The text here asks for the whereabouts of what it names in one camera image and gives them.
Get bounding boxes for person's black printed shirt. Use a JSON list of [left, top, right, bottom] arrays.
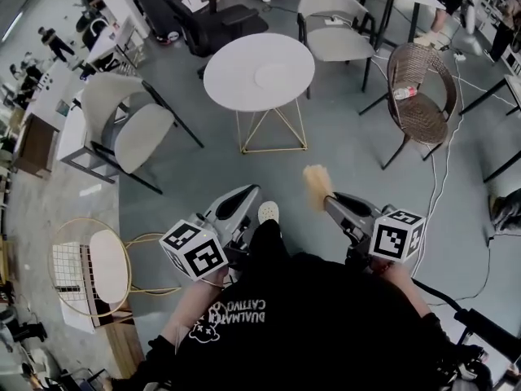
[[138, 250, 461, 391]]

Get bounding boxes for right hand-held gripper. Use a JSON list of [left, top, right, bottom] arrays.
[[324, 192, 427, 270]]

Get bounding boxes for white desk black frame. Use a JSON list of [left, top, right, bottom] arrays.
[[56, 103, 123, 185]]

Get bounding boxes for wooden cabinet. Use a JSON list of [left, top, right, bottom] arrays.
[[79, 244, 146, 378]]

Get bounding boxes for black framed table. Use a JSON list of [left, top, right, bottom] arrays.
[[459, 73, 521, 182]]

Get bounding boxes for round white table gold legs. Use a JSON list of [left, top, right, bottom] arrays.
[[203, 33, 317, 154]]

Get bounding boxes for brown wicker chair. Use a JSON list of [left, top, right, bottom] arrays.
[[357, 42, 459, 170]]

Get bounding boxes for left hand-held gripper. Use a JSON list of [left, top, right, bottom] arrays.
[[158, 184, 261, 281]]

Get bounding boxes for person's black trousers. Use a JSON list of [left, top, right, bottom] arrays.
[[247, 217, 292, 260]]

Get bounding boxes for white low cabinet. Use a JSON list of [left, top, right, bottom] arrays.
[[52, 240, 97, 333]]

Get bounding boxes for black cabled equipment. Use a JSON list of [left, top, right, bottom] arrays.
[[453, 307, 521, 391]]

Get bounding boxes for black cable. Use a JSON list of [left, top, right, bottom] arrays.
[[410, 234, 502, 301]]

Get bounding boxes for white cable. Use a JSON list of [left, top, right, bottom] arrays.
[[422, 55, 467, 219]]

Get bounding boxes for person's left forearm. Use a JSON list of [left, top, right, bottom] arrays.
[[160, 269, 227, 354]]

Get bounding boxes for dark grey wheeled machine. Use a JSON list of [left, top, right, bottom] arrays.
[[128, 0, 184, 44]]

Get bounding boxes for black office chair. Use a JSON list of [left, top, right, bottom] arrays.
[[162, 0, 269, 77]]

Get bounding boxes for person's white shoe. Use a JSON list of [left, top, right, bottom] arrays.
[[257, 200, 282, 224]]

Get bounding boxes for white long counter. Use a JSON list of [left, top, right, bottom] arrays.
[[24, 61, 82, 125]]

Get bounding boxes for yellow sponge cloth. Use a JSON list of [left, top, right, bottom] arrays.
[[303, 164, 337, 213]]

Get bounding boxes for person's right forearm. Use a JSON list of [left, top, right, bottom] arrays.
[[376, 257, 432, 321]]

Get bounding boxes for gold wire stool white seat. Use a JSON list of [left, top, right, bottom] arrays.
[[47, 217, 182, 328]]

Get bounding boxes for brown wooden table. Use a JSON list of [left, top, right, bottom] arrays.
[[14, 114, 60, 178]]

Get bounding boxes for beige chair black legs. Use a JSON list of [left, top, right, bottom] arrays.
[[80, 73, 204, 195], [296, 0, 378, 93]]

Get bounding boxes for white plate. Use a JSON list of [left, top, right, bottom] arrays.
[[254, 62, 295, 92]]

